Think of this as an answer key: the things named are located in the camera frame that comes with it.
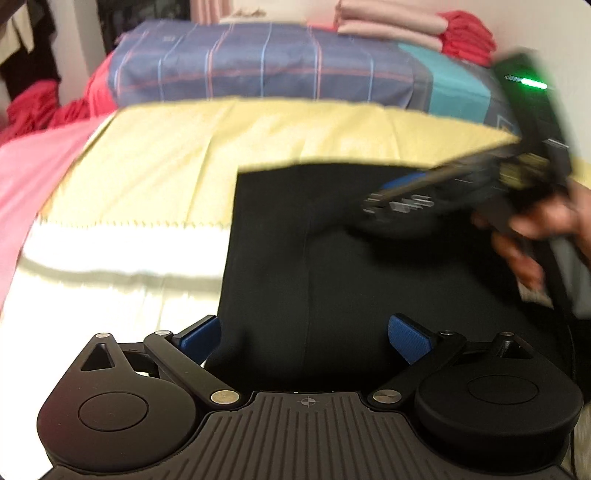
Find pale pink folded blanket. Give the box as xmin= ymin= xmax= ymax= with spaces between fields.
xmin=336 ymin=20 xmax=445 ymax=52
xmin=338 ymin=0 xmax=448 ymax=34

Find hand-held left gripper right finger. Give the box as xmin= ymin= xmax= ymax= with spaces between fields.
xmin=368 ymin=314 xmax=539 ymax=411

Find red folded blanket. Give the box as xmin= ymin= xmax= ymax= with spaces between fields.
xmin=438 ymin=10 xmax=498 ymax=68

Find dark window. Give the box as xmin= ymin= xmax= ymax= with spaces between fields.
xmin=98 ymin=0 xmax=209 ymax=52

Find pile of hanging clothes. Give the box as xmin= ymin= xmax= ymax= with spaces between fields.
xmin=0 ymin=0 xmax=63 ymax=104

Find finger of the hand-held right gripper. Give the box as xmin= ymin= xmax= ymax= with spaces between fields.
xmin=376 ymin=142 xmax=520 ymax=204
xmin=361 ymin=185 xmax=485 ymax=232

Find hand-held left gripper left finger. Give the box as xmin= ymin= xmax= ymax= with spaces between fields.
xmin=81 ymin=316 xmax=241 ymax=409

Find black pants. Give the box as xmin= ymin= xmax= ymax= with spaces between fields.
xmin=217 ymin=158 xmax=580 ymax=394

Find blue plaid and teal quilt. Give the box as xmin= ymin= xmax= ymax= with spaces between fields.
xmin=105 ymin=19 xmax=518 ymax=126

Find yellow quilted cloth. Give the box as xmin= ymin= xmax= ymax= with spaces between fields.
xmin=39 ymin=96 xmax=522 ymax=232

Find red ruffled cloth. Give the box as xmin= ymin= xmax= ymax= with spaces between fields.
xmin=0 ymin=76 xmax=118 ymax=141

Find white bed sheet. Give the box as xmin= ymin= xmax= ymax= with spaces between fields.
xmin=0 ymin=222 xmax=232 ymax=416

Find pink curtain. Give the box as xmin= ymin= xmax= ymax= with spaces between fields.
xmin=204 ymin=0 xmax=237 ymax=20

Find person's right hand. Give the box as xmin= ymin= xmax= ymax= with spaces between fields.
xmin=471 ymin=187 xmax=591 ymax=292

